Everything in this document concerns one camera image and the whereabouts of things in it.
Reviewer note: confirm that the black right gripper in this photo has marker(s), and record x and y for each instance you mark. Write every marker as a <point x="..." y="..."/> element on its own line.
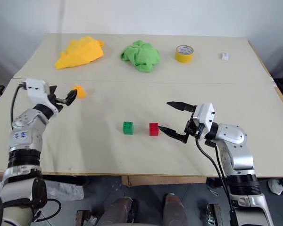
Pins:
<point x="193" y="128"/>

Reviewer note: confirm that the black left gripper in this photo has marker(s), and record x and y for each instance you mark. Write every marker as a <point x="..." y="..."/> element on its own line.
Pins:
<point x="57" y="101"/>

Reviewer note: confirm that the yellow toy brick cube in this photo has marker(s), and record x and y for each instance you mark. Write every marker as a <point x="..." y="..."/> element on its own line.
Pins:
<point x="81" y="92"/>

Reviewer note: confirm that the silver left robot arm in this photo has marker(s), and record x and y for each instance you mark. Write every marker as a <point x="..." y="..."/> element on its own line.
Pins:
<point x="26" y="137"/>

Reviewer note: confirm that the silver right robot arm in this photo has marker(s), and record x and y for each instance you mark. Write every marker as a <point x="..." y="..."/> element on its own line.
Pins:
<point x="234" y="135"/>

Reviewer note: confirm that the red toy brick cube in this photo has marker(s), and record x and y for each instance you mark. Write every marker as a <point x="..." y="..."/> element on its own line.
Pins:
<point x="153" y="129"/>

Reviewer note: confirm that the crumpled yellow cloth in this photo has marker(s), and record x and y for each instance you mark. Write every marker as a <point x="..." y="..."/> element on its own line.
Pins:
<point x="81" y="53"/>

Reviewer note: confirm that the green toy brick cube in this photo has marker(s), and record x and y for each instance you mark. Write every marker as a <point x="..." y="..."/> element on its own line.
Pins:
<point x="128" y="128"/>

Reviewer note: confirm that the yellow tape roll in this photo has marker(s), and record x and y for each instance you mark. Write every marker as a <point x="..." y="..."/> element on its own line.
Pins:
<point x="184" y="56"/>

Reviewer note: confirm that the crumpled green cloth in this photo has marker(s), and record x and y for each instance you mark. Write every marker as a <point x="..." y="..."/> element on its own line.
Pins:
<point x="141" y="55"/>

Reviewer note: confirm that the small white eraser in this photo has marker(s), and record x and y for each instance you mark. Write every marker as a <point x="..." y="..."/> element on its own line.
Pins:
<point x="224" y="56"/>

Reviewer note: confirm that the dark rounded shape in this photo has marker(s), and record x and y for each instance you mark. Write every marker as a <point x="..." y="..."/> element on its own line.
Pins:
<point x="174" y="209"/>
<point x="119" y="212"/>

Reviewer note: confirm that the clear plastic bag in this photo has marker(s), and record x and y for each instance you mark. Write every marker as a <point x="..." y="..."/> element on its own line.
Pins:
<point x="64" y="191"/>

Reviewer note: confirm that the white sneaker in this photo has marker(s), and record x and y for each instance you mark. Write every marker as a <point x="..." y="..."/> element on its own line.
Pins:
<point x="275" y="187"/>

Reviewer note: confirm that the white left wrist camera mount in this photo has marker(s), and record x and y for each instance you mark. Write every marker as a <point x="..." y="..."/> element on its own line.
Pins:
<point x="36" y="90"/>

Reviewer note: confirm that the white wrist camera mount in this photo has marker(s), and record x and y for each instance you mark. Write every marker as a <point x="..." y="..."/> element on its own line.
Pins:
<point x="36" y="90"/>
<point x="206" y="114"/>

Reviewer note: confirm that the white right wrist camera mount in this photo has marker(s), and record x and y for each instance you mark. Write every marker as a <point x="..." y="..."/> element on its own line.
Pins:
<point x="206" y="114"/>

